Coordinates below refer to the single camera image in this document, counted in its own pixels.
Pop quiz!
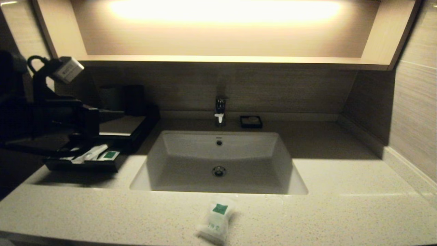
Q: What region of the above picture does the dental kit packet green label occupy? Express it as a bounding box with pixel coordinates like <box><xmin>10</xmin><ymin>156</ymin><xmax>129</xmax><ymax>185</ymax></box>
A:
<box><xmin>72</xmin><ymin>144</ymin><xmax>109</xmax><ymax>164</ymax></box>

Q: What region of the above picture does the black pull-out drawer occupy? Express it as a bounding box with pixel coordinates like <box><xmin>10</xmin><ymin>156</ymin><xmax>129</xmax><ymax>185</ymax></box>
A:
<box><xmin>44</xmin><ymin>143</ymin><xmax>121</xmax><ymax>172</ymax></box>

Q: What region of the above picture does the black plastic cup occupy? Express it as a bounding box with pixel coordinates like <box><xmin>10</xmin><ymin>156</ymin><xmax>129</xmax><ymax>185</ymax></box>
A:
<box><xmin>125</xmin><ymin>84</ymin><xmax>146</xmax><ymax>115</ymax></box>

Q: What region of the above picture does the small sachet green label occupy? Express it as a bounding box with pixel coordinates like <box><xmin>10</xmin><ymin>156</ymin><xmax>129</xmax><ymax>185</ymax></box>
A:
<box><xmin>195</xmin><ymin>195</ymin><xmax>236</xmax><ymax>245</ymax></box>

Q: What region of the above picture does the grey cup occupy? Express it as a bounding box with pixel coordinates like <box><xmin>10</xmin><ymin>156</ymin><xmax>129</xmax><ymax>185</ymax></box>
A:
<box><xmin>100</xmin><ymin>85</ymin><xmax>126</xmax><ymax>111</ymax></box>

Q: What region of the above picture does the flat packet green label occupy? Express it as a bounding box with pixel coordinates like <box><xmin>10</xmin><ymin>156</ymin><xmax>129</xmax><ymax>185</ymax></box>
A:
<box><xmin>98</xmin><ymin>151</ymin><xmax>121</xmax><ymax>161</ymax></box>

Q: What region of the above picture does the black amenity tray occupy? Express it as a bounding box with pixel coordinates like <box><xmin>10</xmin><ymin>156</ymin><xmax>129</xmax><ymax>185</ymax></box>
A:
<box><xmin>99</xmin><ymin>105</ymin><xmax>161</xmax><ymax>153</ymax></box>

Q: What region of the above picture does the chrome faucet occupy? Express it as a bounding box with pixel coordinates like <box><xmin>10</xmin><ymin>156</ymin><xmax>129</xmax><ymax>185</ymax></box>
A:
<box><xmin>214</xmin><ymin>96</ymin><xmax>229</xmax><ymax>126</ymax></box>

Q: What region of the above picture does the black soap dish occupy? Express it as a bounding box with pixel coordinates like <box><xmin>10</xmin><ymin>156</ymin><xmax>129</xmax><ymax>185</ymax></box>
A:
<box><xmin>240</xmin><ymin>115</ymin><xmax>263</xmax><ymax>129</ymax></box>

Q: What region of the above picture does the white ceramic sink basin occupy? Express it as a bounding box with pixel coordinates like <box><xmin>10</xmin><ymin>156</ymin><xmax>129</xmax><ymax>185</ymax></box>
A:
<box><xmin>130</xmin><ymin>131</ymin><xmax>308</xmax><ymax>195</ymax></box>

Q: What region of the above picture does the warm niche light strip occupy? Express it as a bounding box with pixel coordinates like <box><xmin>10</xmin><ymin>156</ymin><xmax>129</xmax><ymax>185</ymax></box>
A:
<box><xmin>109</xmin><ymin>0</ymin><xmax>342</xmax><ymax>26</ymax></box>

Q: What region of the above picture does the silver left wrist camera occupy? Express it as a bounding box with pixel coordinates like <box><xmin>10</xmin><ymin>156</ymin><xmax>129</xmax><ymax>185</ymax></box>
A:
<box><xmin>53</xmin><ymin>57</ymin><xmax>85</xmax><ymax>84</ymax></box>

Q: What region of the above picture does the wooden wall niche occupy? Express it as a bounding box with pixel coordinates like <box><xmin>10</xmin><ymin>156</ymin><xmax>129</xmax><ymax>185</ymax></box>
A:
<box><xmin>31</xmin><ymin>0</ymin><xmax>421</xmax><ymax>71</ymax></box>

